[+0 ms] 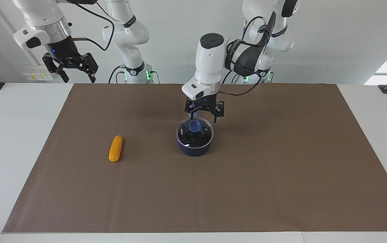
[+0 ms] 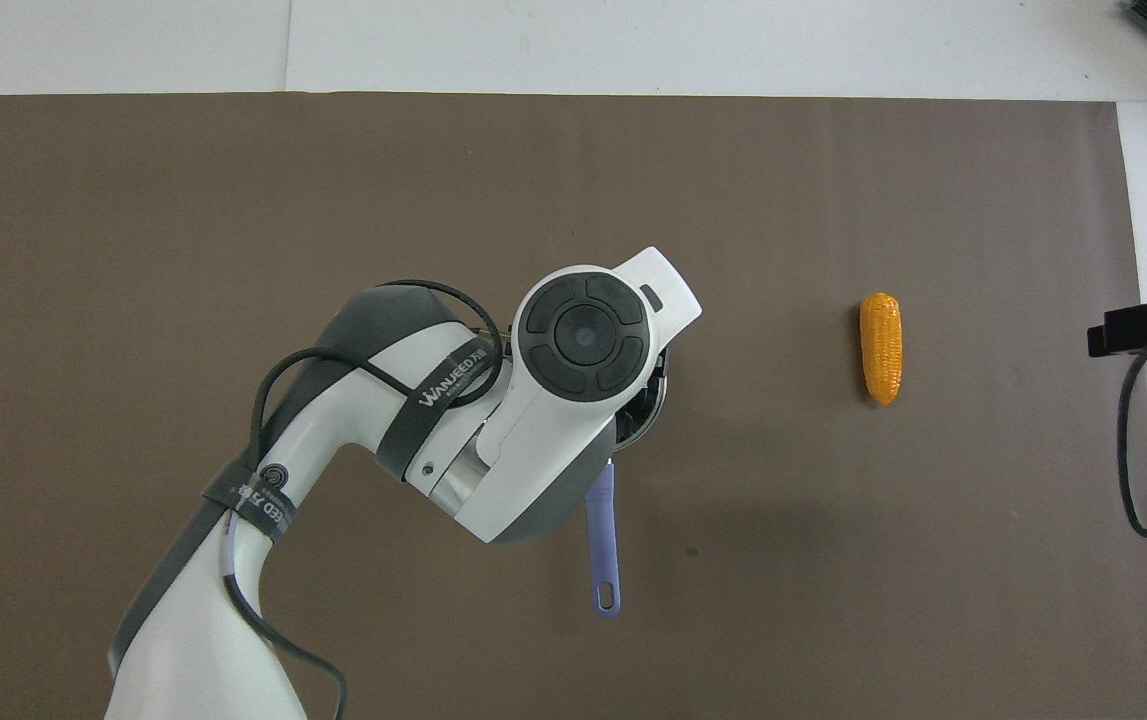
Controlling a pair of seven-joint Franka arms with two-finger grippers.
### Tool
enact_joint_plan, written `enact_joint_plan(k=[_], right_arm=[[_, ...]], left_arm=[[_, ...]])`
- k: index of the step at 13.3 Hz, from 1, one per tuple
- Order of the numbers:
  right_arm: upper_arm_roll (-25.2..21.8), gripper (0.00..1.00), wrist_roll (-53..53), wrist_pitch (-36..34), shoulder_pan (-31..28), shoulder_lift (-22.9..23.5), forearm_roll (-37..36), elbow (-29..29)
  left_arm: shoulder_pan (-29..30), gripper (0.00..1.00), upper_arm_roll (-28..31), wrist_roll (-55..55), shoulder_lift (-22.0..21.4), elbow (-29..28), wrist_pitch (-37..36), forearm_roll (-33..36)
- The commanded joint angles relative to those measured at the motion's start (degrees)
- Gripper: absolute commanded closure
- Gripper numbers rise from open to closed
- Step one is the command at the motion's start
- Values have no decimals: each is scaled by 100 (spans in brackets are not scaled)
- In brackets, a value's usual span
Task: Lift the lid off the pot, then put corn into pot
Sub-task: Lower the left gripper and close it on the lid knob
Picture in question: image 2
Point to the yellow toy corn cob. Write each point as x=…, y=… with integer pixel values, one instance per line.
x=880, y=348

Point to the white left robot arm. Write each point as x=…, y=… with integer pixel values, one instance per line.
x=533, y=430

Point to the brown table mat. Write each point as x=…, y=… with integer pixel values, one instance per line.
x=333, y=200

